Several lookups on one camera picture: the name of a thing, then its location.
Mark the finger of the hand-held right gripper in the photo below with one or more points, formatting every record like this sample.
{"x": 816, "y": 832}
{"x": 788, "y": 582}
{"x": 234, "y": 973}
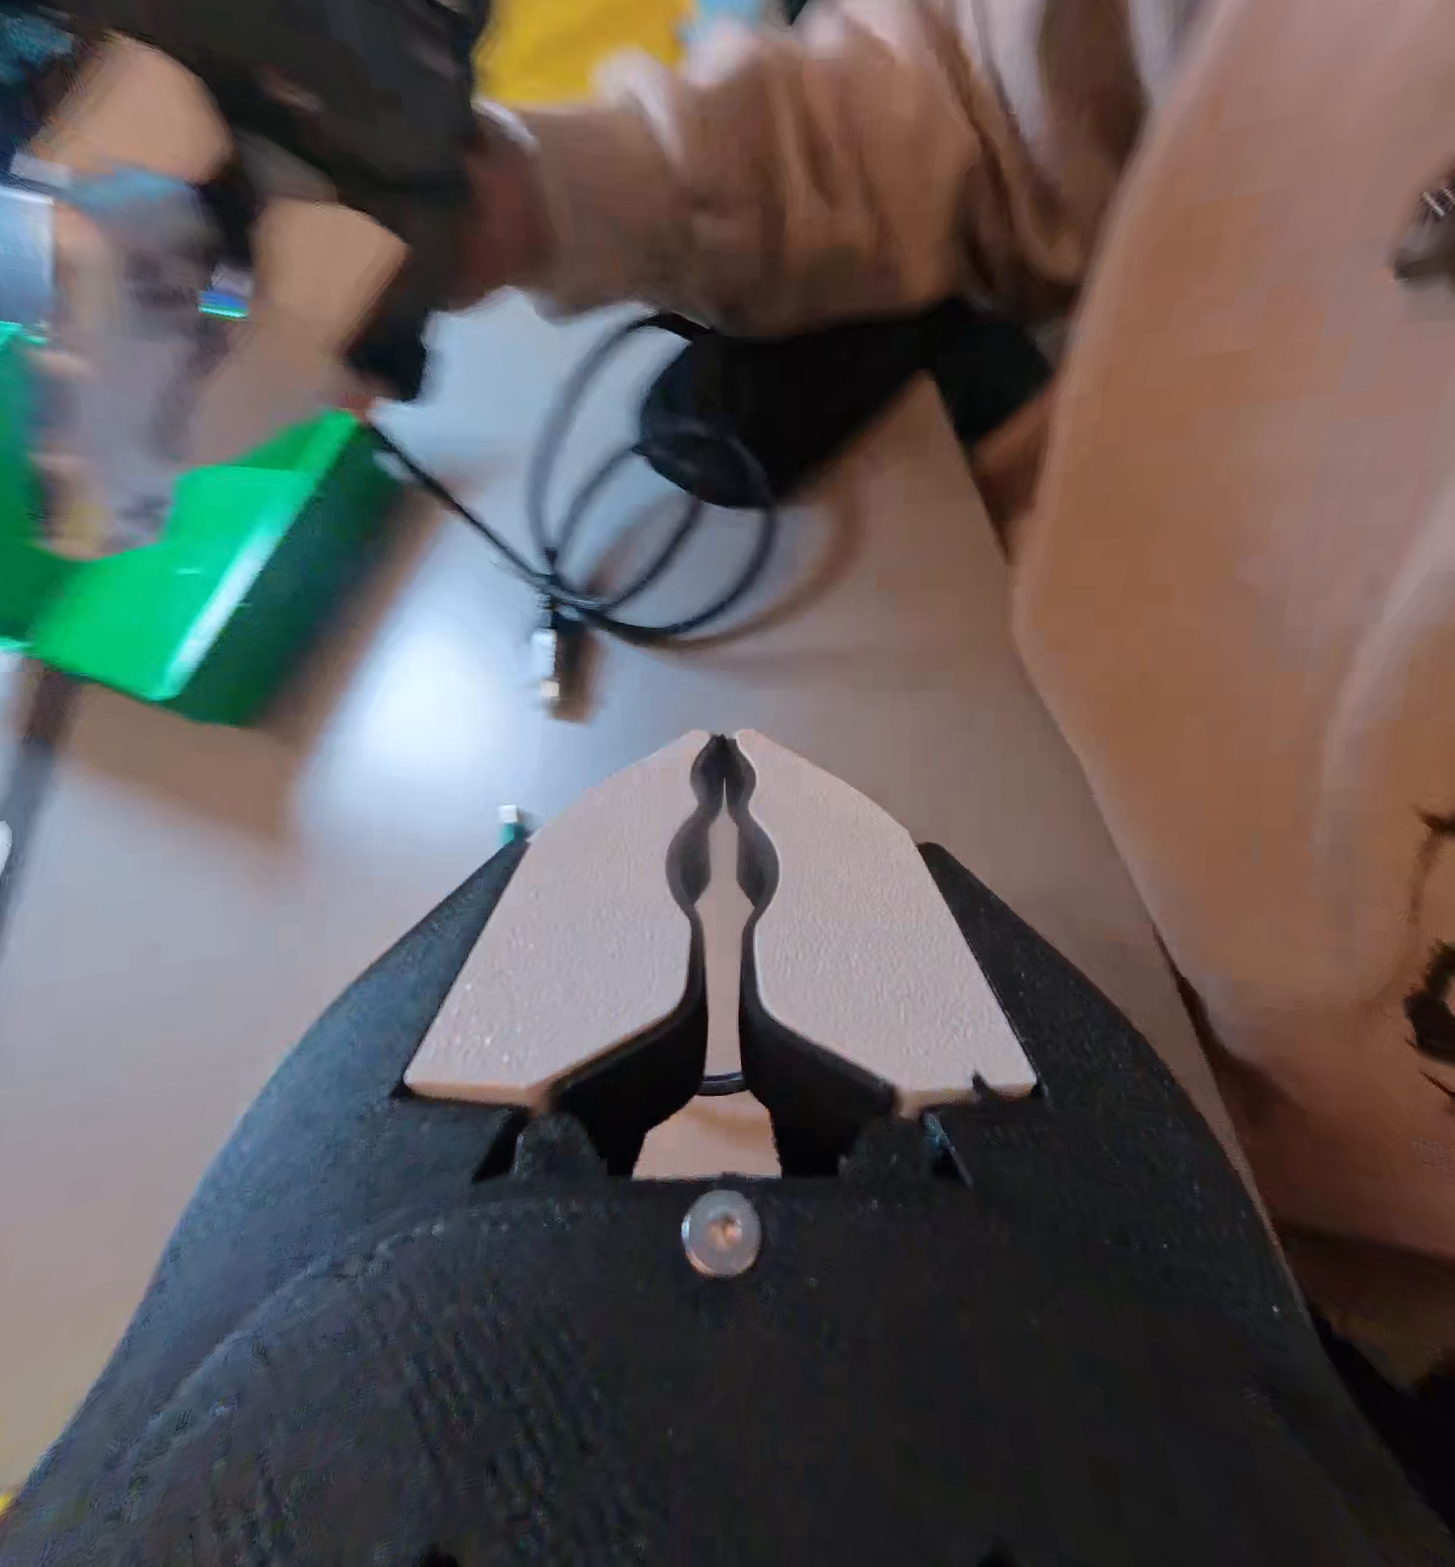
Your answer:
{"x": 20, "y": 252}

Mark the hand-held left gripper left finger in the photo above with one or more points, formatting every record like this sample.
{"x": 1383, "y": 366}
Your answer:
{"x": 580, "y": 956}

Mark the person's right forearm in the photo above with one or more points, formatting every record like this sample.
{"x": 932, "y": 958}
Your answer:
{"x": 799, "y": 160}

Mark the black textured wrist rest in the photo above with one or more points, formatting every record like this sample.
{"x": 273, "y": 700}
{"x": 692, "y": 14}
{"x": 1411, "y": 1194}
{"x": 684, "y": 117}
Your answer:
{"x": 776, "y": 405}

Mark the yellow box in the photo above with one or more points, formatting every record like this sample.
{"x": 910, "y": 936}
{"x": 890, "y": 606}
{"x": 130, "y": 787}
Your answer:
{"x": 580, "y": 50}

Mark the person's right hand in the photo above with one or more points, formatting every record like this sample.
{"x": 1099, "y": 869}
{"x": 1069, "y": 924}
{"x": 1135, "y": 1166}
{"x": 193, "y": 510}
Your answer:
{"x": 310, "y": 294}

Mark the green plastic bin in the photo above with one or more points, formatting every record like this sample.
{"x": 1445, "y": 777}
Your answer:
{"x": 213, "y": 576}

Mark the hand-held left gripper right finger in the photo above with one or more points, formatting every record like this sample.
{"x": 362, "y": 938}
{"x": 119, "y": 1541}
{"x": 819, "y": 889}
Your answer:
{"x": 873, "y": 968}

